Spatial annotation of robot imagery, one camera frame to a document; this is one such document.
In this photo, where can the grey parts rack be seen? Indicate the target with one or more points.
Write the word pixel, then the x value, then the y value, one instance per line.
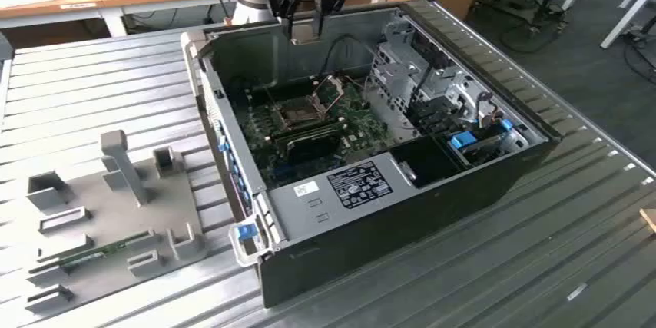
pixel 102 213

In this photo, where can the CPU with silver top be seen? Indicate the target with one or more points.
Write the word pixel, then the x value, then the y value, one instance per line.
pixel 305 41

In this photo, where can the small blue tab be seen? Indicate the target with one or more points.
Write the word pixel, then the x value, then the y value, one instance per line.
pixel 221 147

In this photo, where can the green motherboard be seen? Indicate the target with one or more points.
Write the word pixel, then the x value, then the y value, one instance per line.
pixel 358 128

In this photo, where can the black RAM slot bank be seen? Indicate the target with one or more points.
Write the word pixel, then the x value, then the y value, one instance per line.
pixel 294 93

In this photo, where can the CPU socket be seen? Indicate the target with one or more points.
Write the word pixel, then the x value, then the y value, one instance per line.
pixel 294 113

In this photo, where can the green RAM stick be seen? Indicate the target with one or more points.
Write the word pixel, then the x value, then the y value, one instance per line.
pixel 89 256

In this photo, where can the blue plastic clip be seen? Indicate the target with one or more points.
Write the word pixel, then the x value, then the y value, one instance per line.
pixel 505 125

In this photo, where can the black PC case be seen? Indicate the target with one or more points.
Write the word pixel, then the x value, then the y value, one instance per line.
pixel 384 251

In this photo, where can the metal drive cage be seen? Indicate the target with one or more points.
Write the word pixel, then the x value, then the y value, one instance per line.
pixel 394 74

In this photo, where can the grey power supply unit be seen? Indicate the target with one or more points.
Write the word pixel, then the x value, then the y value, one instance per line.
pixel 306 213

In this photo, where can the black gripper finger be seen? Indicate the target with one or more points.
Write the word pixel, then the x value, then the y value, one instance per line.
pixel 328 1
pixel 286 5

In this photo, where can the black graphics card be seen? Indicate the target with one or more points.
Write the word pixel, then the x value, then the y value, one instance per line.
pixel 312 147

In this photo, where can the blue disk carrier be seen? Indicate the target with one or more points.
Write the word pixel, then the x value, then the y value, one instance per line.
pixel 464 140

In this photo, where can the dark RAM stick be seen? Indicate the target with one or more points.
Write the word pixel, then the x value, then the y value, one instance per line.
pixel 304 131

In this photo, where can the blue case latch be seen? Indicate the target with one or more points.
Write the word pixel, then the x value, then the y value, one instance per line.
pixel 245 231

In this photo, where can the silver hard disk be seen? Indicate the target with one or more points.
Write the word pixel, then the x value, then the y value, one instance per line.
pixel 486 143

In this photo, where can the wooden block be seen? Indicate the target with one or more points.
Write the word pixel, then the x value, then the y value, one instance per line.
pixel 648 220

